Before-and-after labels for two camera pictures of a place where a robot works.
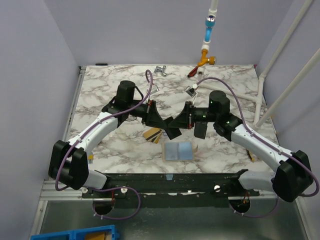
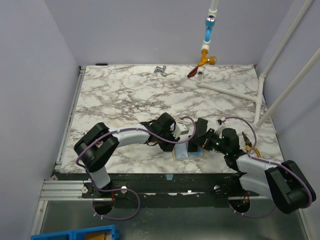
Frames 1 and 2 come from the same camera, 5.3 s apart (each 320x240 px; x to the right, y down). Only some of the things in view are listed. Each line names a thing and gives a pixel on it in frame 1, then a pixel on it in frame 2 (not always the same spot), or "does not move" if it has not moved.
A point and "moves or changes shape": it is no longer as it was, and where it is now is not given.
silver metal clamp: [159, 69] does not move
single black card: [173, 132] moves or changes shape
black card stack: [200, 128] does not move
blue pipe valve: [209, 22] does not move
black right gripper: [188, 115] to [201, 136]
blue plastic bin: [108, 232] does not move
